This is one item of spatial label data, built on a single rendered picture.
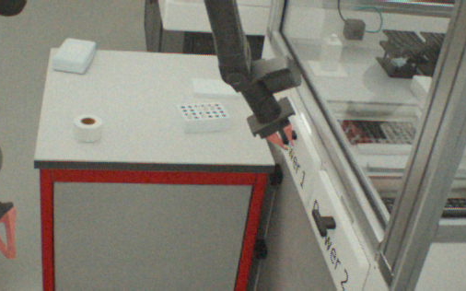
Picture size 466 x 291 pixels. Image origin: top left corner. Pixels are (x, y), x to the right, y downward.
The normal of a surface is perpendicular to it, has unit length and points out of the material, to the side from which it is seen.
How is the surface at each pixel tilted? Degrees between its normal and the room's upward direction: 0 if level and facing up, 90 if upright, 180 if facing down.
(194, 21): 90
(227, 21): 112
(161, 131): 0
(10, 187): 0
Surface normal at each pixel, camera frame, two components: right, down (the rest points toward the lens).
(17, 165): 0.13, -0.85
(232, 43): -0.01, 0.72
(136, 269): 0.16, 0.53
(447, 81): -0.98, -0.03
